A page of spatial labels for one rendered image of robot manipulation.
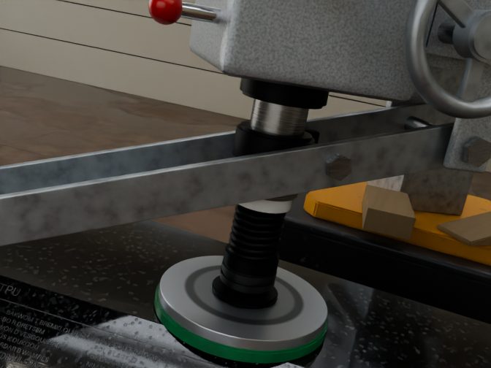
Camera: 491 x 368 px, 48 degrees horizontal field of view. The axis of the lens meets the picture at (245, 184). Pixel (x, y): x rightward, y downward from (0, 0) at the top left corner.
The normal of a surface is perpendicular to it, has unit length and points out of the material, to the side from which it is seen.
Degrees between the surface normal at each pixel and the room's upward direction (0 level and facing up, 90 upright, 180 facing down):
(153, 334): 45
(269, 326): 0
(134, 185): 90
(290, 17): 90
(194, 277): 0
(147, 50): 90
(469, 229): 11
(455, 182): 90
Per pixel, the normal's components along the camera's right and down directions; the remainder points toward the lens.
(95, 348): -0.04, -0.51
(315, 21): 0.23, 0.31
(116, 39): -0.23, 0.23
